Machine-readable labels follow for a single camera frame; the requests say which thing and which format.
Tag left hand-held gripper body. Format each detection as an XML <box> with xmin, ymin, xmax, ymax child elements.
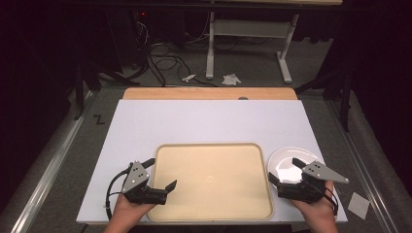
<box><xmin>120</xmin><ymin>160</ymin><xmax>168</xmax><ymax>206</ymax></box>

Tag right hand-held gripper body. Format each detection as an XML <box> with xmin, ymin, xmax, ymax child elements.
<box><xmin>277</xmin><ymin>160</ymin><xmax>351</xmax><ymax>205</ymax></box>

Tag white round plate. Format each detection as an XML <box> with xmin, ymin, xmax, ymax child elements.
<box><xmin>266</xmin><ymin>146</ymin><xmax>323</xmax><ymax>185</ymax></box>

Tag beige plastic tray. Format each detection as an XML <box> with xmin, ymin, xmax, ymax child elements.
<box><xmin>147</xmin><ymin>142</ymin><xmax>275</xmax><ymax>222</ymax></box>

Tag person's right hand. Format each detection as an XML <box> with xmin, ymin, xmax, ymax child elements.
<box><xmin>289</xmin><ymin>180</ymin><xmax>336</xmax><ymax>227</ymax></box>

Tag person's left hand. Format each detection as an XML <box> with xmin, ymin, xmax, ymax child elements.
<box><xmin>111</xmin><ymin>193</ymin><xmax>157</xmax><ymax>228</ymax></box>

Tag white square paper sheet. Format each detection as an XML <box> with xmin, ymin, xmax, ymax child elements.
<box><xmin>347</xmin><ymin>191</ymin><xmax>370</xmax><ymax>220</ymax></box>

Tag white table board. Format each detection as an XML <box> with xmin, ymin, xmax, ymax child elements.
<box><xmin>76</xmin><ymin>99</ymin><xmax>349</xmax><ymax>225</ymax></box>

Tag black metal stand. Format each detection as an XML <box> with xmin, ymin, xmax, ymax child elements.
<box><xmin>72</xmin><ymin>57</ymin><xmax>142</xmax><ymax>121</ymax></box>
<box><xmin>293</xmin><ymin>69</ymin><xmax>354</xmax><ymax>133</ymax></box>

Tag wooden table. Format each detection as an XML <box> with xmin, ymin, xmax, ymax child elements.
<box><xmin>121</xmin><ymin>86</ymin><xmax>298</xmax><ymax>101</ymax></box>

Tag crumpled white paper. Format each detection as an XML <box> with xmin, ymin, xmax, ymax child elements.
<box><xmin>221</xmin><ymin>73</ymin><xmax>242</xmax><ymax>86</ymax></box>

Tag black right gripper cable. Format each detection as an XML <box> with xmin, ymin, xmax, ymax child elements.
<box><xmin>304</xmin><ymin>180</ymin><xmax>340</xmax><ymax>216</ymax></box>

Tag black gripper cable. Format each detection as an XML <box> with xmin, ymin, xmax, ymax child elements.
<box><xmin>103</xmin><ymin>168</ymin><xmax>131</xmax><ymax>221</ymax></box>
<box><xmin>304</xmin><ymin>180</ymin><xmax>340</xmax><ymax>216</ymax></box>

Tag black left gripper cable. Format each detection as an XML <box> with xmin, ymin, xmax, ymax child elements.
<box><xmin>103</xmin><ymin>168</ymin><xmax>131</xmax><ymax>221</ymax></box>

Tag aluminium floor rail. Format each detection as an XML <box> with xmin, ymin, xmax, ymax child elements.
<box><xmin>9</xmin><ymin>91</ymin><xmax>98</xmax><ymax>233</ymax></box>
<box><xmin>325</xmin><ymin>98</ymin><xmax>401</xmax><ymax>233</ymax></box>

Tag black floor cables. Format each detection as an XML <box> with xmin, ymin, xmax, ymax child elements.
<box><xmin>134</xmin><ymin>18</ymin><xmax>220</xmax><ymax>88</ymax></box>

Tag white metal desk frame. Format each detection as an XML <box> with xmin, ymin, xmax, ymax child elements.
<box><xmin>205</xmin><ymin>10</ymin><xmax>300</xmax><ymax>84</ymax></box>

